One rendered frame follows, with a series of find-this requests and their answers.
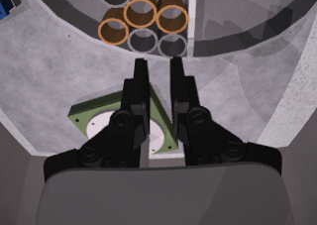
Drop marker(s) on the bronze bushing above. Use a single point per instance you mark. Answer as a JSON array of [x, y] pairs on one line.
[[139, 20], [112, 36], [175, 25]]

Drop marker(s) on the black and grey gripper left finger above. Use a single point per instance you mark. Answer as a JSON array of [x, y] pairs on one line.
[[118, 145]]

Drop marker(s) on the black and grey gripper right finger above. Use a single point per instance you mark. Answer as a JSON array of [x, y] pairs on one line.
[[209, 142]]

